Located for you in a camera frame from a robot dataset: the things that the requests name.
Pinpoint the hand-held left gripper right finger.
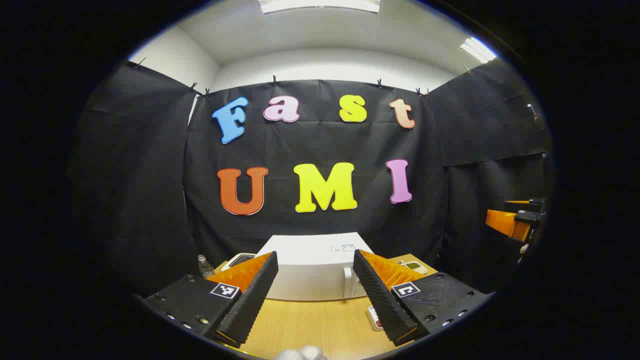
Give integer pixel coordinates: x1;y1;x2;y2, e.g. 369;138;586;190
353;249;493;347

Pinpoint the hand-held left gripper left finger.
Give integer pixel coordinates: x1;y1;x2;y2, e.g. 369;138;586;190
144;251;279;348

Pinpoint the white microwave oven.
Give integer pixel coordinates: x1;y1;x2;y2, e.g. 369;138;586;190
255;232;376;302

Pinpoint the white toaster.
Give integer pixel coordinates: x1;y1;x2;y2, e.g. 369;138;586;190
221;253;259;272

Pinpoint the divided white dish with beans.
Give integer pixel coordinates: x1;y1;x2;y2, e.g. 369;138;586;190
399;259;429;275

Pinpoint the clear plastic water bottle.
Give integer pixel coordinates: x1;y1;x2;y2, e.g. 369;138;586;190
197;254;216;279

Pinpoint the small ceiling light panel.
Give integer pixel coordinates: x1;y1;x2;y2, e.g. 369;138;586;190
460;37;499;64

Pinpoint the large ceiling light panel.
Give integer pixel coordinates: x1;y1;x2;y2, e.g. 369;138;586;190
258;0;382;15

